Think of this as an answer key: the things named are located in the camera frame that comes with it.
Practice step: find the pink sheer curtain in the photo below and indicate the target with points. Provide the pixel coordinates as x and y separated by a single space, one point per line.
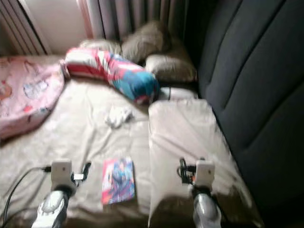
84 19

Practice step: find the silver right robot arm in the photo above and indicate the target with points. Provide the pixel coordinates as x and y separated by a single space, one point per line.
206 213

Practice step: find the colourful comic book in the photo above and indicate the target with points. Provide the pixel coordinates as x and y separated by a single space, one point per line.
118 180

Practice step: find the white crumpled cloth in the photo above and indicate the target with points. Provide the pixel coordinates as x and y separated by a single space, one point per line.
118 117

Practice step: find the striped colourful bolster pillow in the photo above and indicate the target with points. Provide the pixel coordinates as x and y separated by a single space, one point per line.
114 71

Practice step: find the beige floral bed sheet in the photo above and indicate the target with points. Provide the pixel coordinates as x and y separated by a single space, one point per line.
80 137

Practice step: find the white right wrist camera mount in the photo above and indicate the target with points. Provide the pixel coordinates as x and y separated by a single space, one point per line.
205 173

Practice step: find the grey pleated curtain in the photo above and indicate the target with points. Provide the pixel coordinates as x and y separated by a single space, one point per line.
19 28
133 14

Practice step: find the pink cartoon print quilt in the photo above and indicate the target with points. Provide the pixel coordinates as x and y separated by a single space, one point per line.
28 90

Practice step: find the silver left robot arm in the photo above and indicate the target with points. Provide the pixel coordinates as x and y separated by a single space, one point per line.
50 211

